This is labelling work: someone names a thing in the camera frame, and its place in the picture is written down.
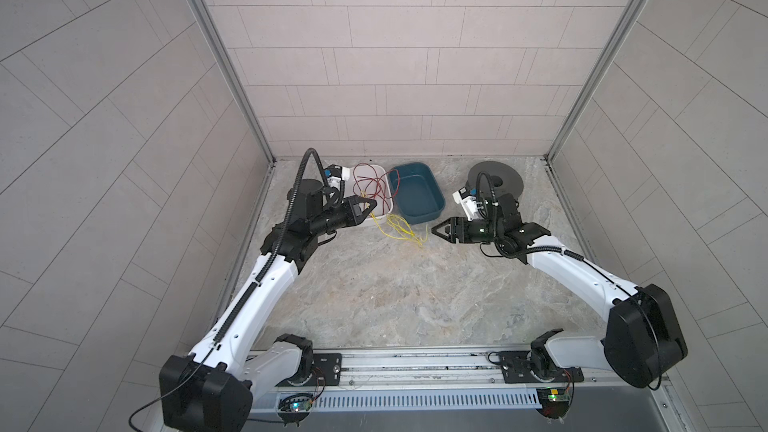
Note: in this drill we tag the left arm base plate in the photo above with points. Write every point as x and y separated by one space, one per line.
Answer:
330 366

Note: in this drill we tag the right circuit board with LED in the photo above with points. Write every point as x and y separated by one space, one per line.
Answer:
555 403

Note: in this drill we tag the teal oval tray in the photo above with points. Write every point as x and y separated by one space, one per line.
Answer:
416 193

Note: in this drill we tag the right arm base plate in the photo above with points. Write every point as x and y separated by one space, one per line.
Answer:
516 367

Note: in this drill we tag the white oval tray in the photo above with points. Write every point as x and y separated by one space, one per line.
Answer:
370 180

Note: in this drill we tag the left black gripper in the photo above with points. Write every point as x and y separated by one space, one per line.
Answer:
349 213

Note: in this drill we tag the aluminium mounting rail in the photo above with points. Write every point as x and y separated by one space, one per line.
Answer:
397 368

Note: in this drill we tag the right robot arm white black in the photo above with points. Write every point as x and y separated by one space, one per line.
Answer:
642 339

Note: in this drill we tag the perforated cable duct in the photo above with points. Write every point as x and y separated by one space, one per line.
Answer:
390 400

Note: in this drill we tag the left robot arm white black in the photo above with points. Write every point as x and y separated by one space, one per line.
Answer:
213 387

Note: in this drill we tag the left circuit board with LED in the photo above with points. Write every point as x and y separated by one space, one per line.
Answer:
296 404

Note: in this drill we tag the circuit board with led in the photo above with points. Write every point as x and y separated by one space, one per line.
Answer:
555 403
296 404

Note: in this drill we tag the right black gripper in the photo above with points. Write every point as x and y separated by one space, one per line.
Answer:
454 230

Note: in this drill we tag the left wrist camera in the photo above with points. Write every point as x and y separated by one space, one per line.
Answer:
337 176

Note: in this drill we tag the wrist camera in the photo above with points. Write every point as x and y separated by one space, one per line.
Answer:
466 199
337 176

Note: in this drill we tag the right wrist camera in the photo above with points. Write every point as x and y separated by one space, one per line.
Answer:
466 199

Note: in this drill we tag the dark grey cable spool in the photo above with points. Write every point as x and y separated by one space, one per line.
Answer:
505 179

